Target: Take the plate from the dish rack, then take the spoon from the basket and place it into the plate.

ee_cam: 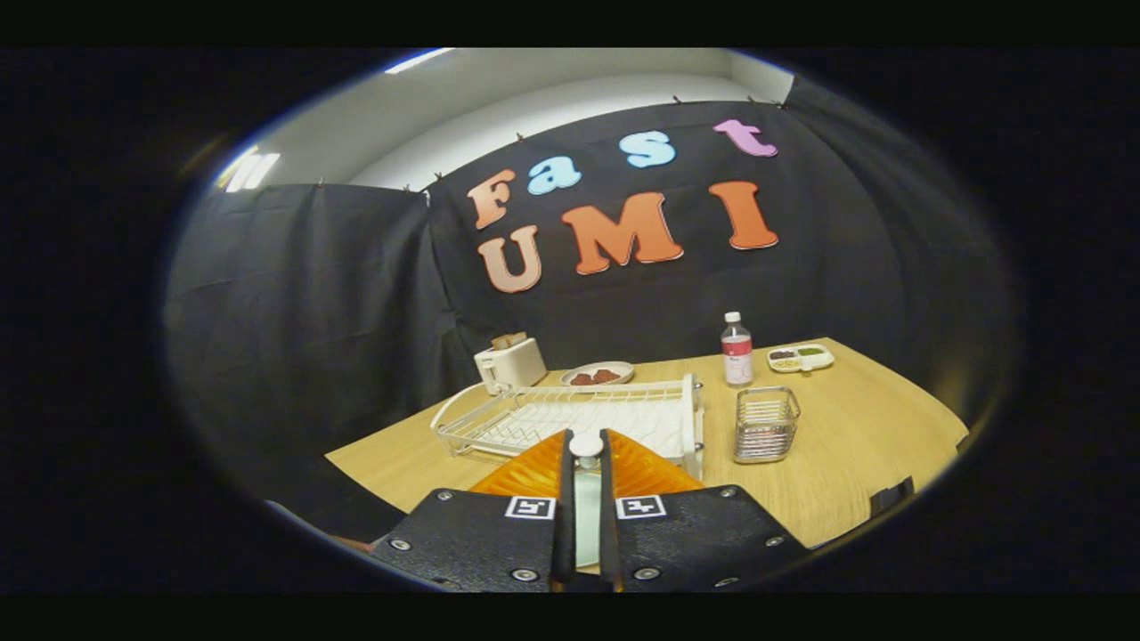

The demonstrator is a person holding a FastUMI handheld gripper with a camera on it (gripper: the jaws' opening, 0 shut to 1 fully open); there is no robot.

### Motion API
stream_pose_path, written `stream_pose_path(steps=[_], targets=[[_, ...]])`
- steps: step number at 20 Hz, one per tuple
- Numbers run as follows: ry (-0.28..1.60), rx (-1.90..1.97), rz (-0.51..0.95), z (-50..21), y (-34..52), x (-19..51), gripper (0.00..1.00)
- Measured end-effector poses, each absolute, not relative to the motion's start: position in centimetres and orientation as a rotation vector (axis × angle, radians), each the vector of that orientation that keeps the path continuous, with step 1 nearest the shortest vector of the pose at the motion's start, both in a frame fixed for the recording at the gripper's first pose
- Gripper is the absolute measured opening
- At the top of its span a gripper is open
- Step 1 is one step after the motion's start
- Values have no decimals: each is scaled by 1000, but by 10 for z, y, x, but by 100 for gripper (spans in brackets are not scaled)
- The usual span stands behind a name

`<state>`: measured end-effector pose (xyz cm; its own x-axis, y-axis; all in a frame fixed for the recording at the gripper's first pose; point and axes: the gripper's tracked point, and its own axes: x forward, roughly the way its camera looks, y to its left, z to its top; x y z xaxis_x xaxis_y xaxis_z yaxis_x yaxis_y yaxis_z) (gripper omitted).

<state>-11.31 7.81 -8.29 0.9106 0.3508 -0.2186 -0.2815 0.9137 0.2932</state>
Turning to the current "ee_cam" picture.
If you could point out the white sectioned snack dish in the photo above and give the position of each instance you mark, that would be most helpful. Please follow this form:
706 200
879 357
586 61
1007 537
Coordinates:
824 361

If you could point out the small white oval plate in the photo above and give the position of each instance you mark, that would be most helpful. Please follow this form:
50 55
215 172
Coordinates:
623 367

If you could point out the black backdrop cloth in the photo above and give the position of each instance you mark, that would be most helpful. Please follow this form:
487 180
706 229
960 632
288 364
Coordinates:
312 294

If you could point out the brown bread slice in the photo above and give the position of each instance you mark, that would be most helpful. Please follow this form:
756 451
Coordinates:
509 340

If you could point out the ceiling light strip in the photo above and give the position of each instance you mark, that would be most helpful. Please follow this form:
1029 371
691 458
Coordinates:
251 171
419 60

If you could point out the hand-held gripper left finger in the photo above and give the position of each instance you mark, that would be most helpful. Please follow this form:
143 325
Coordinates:
481 543

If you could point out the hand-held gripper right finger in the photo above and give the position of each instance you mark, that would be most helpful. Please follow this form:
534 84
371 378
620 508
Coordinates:
695 539

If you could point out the pale green plate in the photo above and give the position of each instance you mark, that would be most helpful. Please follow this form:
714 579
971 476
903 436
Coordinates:
588 521

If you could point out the dark rectangular object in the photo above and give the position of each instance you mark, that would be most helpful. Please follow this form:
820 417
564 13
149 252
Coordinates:
892 496

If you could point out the white toaster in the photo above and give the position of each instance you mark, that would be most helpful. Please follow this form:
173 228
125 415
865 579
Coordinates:
517 367

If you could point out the clear plastic water bottle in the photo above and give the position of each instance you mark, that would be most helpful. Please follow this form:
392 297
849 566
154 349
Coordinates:
736 356

